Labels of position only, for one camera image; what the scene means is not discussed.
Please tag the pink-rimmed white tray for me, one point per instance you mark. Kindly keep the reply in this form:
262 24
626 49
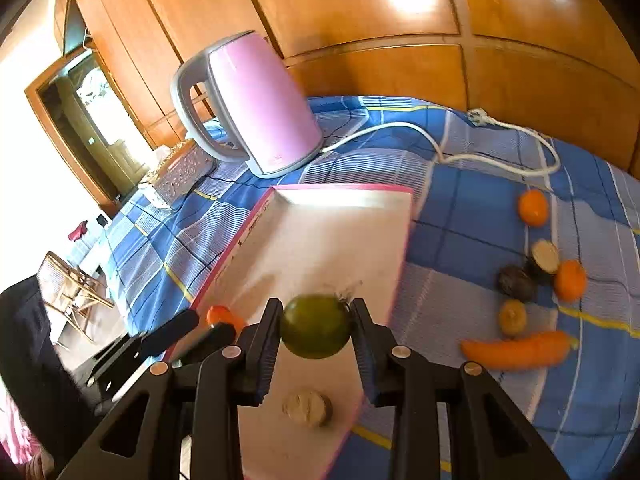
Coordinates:
325 240

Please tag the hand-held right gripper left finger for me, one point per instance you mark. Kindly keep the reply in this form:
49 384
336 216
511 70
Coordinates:
266 360

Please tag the blue plaid cloth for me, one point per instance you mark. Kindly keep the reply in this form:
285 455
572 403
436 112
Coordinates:
475 240

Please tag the dark purple round fruit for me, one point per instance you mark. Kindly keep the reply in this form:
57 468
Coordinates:
516 282

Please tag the small tangerine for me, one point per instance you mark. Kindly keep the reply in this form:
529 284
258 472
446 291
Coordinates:
570 280
533 207

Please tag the pink patterned cloth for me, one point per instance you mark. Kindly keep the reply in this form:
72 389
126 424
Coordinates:
15 440

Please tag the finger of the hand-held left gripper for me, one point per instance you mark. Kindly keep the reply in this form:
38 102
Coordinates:
202 342
170 332

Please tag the wicker chair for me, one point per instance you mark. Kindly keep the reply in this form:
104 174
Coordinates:
65 285

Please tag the cut dark fruit half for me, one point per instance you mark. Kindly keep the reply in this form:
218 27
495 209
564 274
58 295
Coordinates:
545 256

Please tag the wooden framed doorway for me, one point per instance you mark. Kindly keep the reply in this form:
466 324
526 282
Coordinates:
75 125

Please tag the person's left forearm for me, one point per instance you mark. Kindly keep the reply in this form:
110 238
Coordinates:
30 350

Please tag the green tomato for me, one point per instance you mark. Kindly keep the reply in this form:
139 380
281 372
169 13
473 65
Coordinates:
315 327

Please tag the small red object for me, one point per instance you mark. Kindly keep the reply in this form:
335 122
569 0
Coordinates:
77 230

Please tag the beige round lump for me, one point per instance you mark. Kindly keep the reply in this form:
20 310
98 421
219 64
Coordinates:
307 408

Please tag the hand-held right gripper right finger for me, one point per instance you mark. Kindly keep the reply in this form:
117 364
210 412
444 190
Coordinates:
363 360

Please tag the silver embossed tissue box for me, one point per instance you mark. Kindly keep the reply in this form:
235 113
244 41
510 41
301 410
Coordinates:
180 175

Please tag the red tomato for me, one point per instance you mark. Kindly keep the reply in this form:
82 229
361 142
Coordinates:
220 315

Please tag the orange carrot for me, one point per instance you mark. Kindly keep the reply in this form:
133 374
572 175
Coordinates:
517 350

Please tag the small yellow potato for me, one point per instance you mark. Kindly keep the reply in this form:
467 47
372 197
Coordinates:
512 316

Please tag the pink electric kettle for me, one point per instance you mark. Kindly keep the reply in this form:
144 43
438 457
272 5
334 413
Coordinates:
260 100

